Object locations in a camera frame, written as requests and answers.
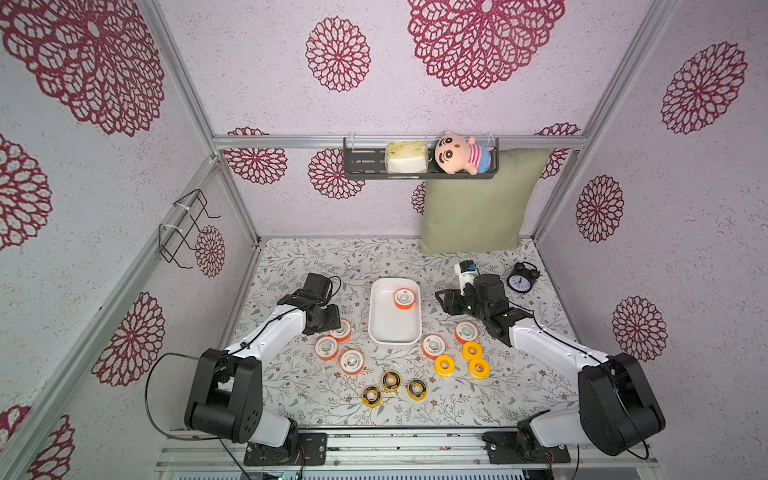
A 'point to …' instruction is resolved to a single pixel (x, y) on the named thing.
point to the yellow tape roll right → (479, 369)
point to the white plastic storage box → (389, 325)
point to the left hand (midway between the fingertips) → (330, 323)
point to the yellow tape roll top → (472, 350)
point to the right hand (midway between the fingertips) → (440, 289)
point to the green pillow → (481, 215)
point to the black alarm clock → (523, 276)
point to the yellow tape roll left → (444, 366)
